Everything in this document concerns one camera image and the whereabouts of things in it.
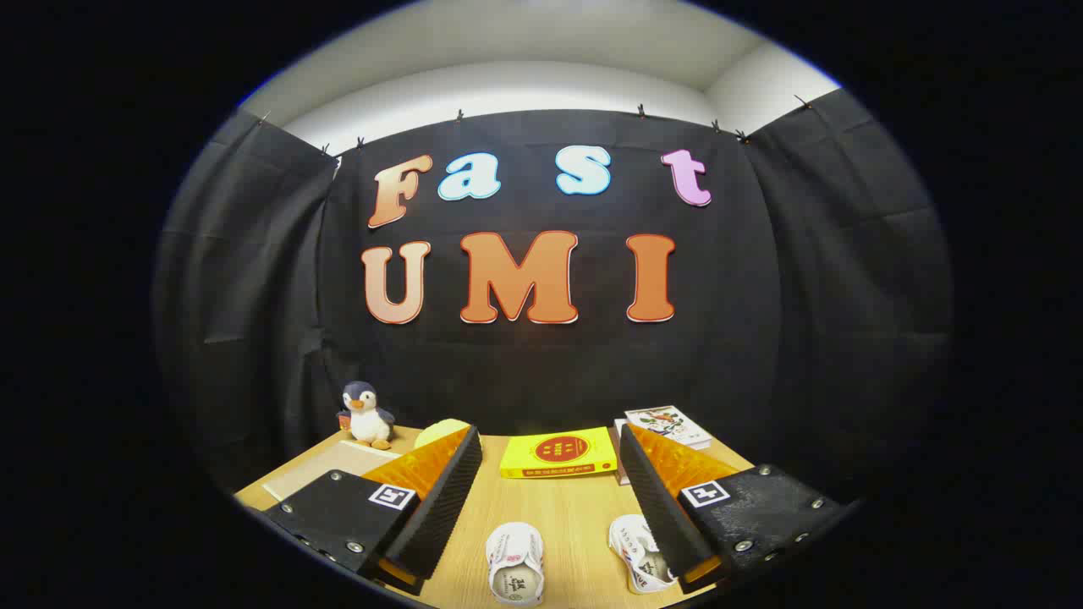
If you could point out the penguin plush toy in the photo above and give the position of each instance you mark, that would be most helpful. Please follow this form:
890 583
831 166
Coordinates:
368 419

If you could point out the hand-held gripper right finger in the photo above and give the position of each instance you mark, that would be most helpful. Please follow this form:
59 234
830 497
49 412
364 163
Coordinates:
656 499

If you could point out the yellow round plush bun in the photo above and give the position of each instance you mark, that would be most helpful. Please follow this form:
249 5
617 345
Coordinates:
440 430

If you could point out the black backdrop cloth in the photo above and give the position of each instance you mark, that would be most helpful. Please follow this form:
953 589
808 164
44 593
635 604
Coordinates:
550 372

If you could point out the cream fabric storage box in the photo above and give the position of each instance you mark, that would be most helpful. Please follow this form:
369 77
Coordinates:
321 469

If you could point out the yellow book with red circle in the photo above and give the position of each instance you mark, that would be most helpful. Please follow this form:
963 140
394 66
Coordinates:
558 454

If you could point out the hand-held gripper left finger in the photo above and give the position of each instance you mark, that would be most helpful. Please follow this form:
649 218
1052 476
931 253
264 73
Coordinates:
448 491

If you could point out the white illustrated book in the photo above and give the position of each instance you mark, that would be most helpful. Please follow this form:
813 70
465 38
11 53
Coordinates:
673 425

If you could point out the white canvas shoe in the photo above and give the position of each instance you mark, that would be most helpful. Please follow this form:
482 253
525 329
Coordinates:
634 550
514 562

